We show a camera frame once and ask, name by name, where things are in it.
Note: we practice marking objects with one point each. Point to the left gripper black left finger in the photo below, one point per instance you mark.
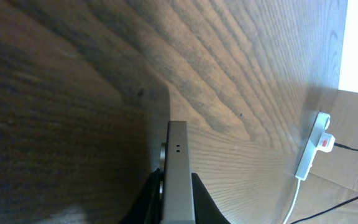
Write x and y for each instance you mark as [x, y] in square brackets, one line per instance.
[146, 208]

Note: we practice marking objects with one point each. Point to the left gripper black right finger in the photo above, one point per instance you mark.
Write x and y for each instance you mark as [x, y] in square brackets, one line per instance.
[206, 211]

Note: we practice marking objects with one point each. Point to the white USB charger plug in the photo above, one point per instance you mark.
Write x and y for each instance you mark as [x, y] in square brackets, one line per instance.
[326, 142]

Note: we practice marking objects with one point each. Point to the white power strip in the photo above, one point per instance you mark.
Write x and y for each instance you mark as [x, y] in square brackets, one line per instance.
[321, 124]

